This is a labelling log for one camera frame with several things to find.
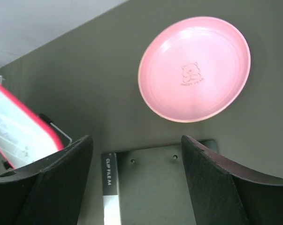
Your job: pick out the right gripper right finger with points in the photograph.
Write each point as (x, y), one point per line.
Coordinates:
(224, 192)

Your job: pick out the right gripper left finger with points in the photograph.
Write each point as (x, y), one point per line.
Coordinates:
(49, 191)

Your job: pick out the pink plate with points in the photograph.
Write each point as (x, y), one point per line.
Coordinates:
(194, 69)

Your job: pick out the pink framed whiteboard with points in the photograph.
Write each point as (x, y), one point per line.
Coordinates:
(24, 137)

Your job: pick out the black clip file folder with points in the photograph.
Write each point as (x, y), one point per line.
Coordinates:
(146, 187)

